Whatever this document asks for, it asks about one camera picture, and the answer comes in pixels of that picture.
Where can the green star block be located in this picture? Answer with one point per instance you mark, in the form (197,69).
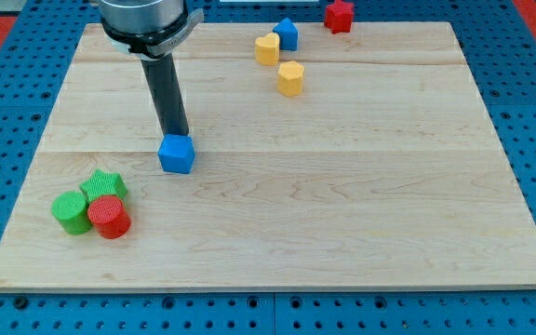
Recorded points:
(102,183)

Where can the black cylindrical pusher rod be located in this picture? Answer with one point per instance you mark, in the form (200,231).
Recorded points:
(163,84)

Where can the blue pentagon block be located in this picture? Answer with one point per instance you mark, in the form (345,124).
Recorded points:
(288,34)

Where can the green cylinder block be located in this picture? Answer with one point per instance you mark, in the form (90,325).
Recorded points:
(70,211)

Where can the yellow heart block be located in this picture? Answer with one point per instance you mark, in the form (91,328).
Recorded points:
(267,49)

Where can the yellow hexagon block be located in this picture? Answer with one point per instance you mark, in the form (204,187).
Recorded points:
(290,77)

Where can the light wooden board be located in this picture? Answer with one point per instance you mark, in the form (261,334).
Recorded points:
(385,174)

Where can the blue cube block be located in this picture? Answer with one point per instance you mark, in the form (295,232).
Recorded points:
(176,154)

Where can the red star block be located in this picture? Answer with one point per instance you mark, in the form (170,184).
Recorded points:
(339,16)

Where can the red cylinder block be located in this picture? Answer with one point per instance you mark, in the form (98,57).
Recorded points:
(109,216)

